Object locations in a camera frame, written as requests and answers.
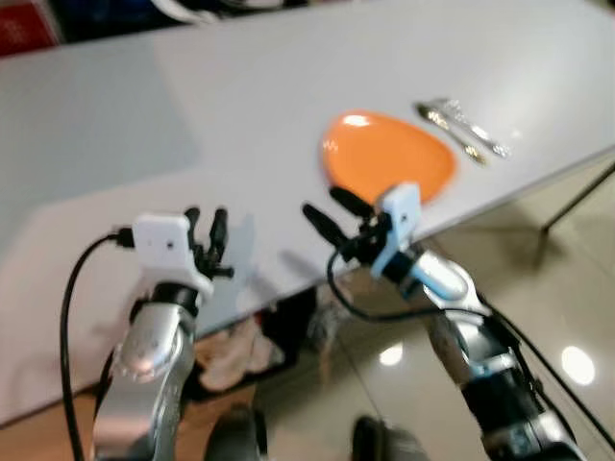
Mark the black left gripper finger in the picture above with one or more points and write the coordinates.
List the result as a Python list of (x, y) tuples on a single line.
[(219, 235), (193, 229)]

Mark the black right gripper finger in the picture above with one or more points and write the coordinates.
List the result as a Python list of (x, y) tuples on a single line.
[(325, 226), (352, 202)]

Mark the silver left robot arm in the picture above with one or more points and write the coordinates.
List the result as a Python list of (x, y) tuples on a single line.
[(144, 375)]

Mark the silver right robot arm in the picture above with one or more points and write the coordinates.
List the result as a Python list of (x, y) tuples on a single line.
[(490, 365)]

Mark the orange plate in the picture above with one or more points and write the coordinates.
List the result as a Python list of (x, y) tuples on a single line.
[(389, 158)]

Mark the beige shoe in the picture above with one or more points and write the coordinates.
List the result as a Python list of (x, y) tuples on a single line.
[(235, 355)]

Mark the black bag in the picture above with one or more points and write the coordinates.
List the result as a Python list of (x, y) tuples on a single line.
[(293, 322)]

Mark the silver spoon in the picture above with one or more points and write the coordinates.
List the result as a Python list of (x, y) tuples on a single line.
[(452, 130)]

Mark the silver fork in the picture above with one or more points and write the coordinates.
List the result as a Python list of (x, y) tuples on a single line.
[(478, 133)]

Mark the black table leg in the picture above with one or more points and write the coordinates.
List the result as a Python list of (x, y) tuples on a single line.
[(577, 200)]

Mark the dark left robot foot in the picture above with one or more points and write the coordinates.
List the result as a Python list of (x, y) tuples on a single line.
[(237, 437)]

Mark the dark robot foot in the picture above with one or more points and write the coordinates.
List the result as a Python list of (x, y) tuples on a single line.
[(384, 444), (237, 437)]

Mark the dark right robot foot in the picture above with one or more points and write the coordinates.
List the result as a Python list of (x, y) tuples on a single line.
[(384, 444)]

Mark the dark blue chair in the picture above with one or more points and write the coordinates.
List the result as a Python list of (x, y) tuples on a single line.
[(125, 14)]

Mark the red box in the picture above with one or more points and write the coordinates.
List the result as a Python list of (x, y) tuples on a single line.
[(24, 27)]

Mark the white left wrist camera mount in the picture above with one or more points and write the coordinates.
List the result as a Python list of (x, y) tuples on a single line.
[(163, 245)]

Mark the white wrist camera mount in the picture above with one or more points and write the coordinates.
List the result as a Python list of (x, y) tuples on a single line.
[(399, 226), (163, 245)]

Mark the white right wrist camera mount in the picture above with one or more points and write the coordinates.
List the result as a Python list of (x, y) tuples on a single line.
[(399, 226)]

